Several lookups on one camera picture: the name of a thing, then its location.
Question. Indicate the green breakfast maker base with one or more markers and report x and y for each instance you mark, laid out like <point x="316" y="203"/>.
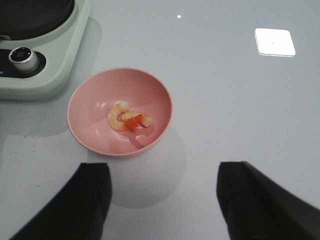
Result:
<point x="57" y="48"/>

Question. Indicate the pink bowl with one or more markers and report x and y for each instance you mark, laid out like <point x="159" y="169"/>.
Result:
<point x="88" y="107"/>

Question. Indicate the black round frying pan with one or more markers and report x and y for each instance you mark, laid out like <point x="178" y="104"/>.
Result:
<point x="26" y="19"/>

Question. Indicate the right silver control knob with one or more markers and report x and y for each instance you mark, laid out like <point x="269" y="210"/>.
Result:
<point x="24" y="59"/>

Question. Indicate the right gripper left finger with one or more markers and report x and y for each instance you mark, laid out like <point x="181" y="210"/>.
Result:
<point x="78" y="211"/>

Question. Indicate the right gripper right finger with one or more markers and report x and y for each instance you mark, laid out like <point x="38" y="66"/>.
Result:
<point x="256" y="208"/>

